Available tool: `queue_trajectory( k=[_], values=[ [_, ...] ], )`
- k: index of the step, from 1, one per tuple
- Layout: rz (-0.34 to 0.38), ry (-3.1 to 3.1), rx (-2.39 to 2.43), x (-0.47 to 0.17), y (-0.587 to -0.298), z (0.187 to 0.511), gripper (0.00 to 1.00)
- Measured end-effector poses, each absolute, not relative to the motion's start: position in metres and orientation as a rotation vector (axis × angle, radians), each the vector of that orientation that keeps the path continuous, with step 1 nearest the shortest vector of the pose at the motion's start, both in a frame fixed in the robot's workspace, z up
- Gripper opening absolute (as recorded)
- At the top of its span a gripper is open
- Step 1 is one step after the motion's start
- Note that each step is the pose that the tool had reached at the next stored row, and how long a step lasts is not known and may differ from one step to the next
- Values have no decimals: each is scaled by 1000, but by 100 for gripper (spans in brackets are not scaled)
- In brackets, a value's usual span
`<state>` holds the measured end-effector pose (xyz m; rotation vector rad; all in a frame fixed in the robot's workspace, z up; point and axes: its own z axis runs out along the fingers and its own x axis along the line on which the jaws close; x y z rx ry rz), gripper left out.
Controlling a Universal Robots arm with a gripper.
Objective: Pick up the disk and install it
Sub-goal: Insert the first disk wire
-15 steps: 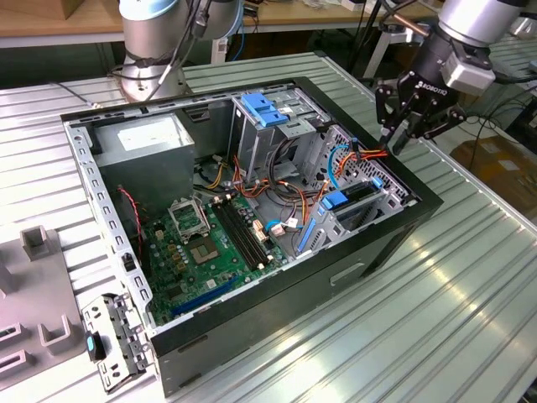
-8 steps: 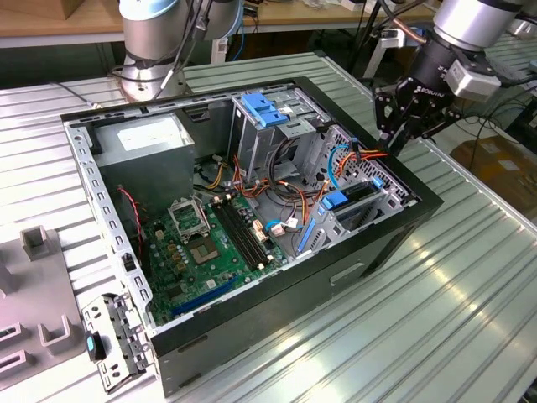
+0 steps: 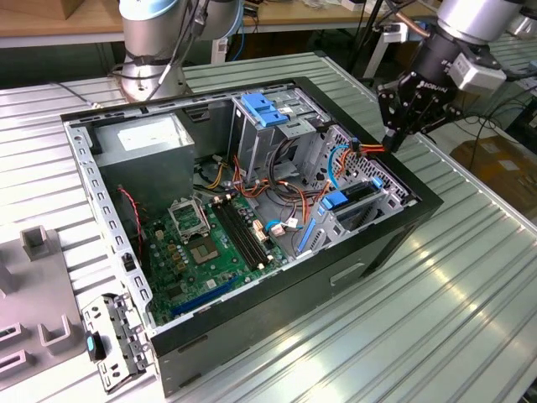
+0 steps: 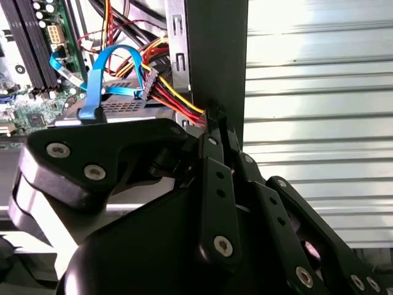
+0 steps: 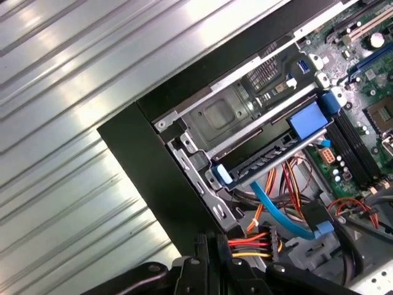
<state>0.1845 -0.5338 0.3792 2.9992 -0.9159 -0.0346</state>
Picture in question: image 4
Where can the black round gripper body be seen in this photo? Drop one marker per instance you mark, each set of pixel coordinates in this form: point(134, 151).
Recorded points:
point(138, 261)

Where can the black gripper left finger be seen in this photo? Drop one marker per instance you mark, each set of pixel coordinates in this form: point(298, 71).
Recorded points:
point(92, 144)

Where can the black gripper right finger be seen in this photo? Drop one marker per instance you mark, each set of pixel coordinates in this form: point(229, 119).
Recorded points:
point(282, 239)

